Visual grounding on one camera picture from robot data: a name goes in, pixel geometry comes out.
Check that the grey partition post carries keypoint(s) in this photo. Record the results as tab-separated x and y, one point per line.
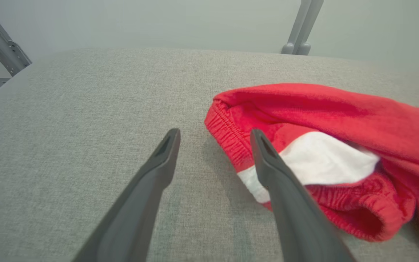
296	25
313	22

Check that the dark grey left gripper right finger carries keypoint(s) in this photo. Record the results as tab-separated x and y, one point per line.
296	218

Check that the grey metal frame with brackets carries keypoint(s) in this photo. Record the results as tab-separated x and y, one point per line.
2	47

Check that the red shorts with white panels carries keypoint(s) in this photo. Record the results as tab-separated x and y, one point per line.
340	112

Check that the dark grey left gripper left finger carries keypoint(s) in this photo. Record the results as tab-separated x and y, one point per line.
140	203

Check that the grey fabric sofa cushion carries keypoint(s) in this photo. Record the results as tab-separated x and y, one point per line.
86	127

